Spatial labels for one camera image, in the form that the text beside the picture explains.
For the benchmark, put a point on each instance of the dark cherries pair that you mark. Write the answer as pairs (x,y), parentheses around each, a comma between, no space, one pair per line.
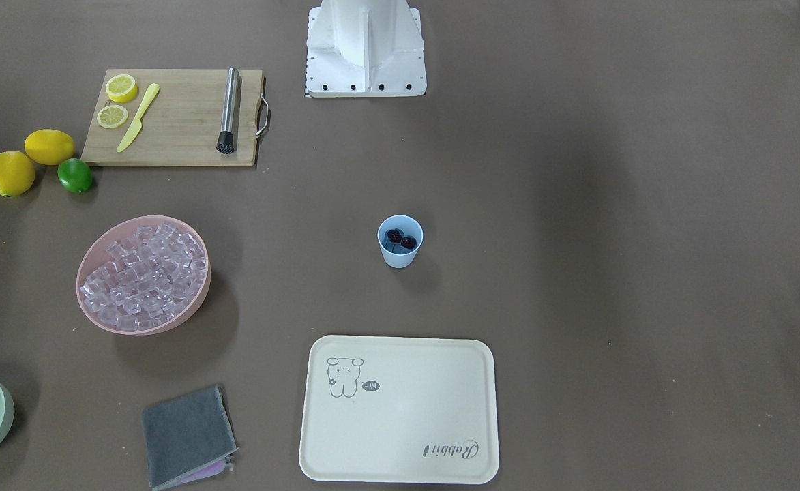
(397,242)

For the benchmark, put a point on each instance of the light blue plastic cup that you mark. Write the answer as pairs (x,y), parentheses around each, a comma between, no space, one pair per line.
(410,226)

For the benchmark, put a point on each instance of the pink bowl of ice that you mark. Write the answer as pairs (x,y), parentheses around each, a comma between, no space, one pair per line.
(144,276)

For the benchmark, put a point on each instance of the cream rabbit tray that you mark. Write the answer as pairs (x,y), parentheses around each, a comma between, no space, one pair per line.
(400,410)

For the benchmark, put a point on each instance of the steel muddler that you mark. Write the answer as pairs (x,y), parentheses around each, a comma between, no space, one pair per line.
(227,137)

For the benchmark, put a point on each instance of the wooden cutting board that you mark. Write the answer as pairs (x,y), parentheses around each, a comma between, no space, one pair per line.
(181,126)

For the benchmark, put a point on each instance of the grey folded cloth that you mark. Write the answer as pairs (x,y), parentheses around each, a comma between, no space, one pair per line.
(188,438)

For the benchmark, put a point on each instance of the yellow plastic knife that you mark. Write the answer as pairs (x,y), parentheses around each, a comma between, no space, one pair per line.
(136,124)

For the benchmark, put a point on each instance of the lemon slice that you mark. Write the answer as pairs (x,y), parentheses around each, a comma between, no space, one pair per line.
(112,116)
(121,88)

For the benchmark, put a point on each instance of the green lime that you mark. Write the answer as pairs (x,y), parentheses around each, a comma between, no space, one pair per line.
(75,175)

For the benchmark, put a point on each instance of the whole yellow lemon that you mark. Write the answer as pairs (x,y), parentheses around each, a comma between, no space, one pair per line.
(17,173)
(49,147)

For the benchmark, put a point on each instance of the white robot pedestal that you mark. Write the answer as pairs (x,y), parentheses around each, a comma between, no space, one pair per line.
(365,49)

